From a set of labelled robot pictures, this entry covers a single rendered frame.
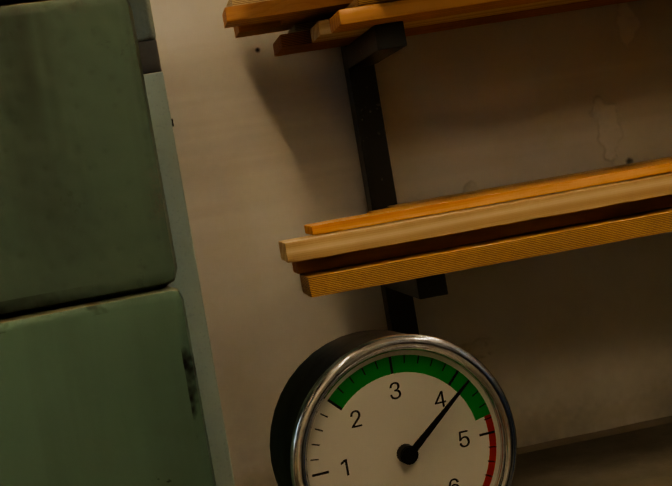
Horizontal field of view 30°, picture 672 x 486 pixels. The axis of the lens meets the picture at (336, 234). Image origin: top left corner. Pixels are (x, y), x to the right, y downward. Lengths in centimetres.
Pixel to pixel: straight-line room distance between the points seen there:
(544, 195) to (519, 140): 46
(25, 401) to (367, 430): 10
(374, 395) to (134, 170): 10
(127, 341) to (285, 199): 250
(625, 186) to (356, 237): 55
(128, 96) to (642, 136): 275
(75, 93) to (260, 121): 250
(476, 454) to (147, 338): 10
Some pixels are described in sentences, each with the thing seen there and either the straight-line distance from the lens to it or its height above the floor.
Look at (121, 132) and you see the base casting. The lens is 38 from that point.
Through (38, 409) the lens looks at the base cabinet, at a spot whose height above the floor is 68.
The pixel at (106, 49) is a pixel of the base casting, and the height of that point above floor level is 78.
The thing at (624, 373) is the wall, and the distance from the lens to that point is 310.
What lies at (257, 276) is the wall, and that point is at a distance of 287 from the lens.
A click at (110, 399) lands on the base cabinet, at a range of 38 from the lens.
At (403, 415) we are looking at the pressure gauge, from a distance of 33.
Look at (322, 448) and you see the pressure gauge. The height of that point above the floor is 67.
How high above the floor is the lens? 74
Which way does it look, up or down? 3 degrees down
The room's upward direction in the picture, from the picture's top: 10 degrees counter-clockwise
